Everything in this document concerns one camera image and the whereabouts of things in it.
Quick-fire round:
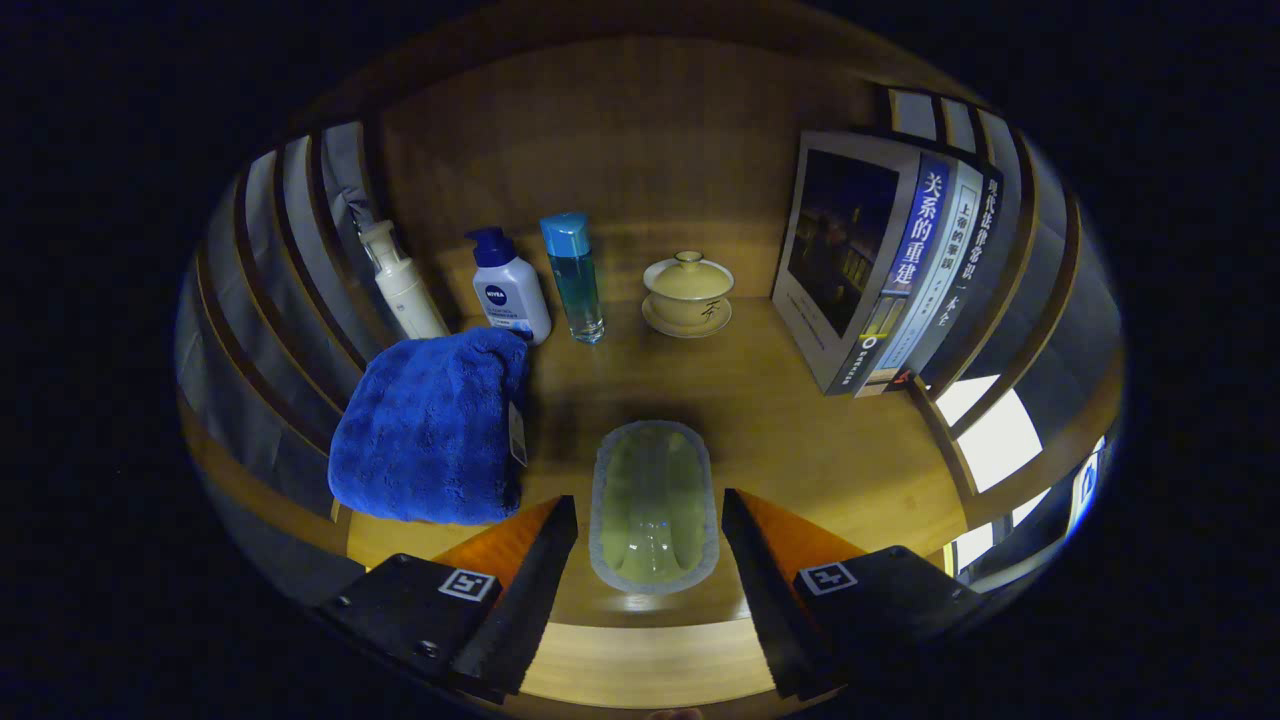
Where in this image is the grey book with blue spine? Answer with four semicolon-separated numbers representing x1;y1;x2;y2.
771;130;951;397

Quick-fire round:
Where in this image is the white spine book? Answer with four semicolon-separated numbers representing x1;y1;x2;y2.
880;160;986;398

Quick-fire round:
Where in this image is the blue towel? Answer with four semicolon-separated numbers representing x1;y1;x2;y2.
327;328;533;527

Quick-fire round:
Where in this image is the clear blue bottle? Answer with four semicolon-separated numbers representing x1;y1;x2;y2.
539;212;606;345

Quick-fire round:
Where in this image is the white pump bottle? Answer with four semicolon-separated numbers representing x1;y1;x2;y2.
358;219;451;341

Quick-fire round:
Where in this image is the wooden cabinet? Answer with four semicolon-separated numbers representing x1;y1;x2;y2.
175;30;1126;711

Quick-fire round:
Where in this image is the beige lidded teacup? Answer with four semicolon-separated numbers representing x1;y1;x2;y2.
641;250;736;339

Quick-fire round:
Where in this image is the black book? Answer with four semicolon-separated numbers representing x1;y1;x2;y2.
905;165;1006;391

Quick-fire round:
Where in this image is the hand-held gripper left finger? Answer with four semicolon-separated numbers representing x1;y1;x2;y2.
320;495;579;704

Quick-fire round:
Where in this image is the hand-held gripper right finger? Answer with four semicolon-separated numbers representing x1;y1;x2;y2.
720;488;986;701

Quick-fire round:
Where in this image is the wooden countertop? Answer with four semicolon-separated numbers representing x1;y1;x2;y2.
335;240;971;709

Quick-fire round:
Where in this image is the white lotion bottle blue cap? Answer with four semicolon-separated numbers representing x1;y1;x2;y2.
464;227;553;347

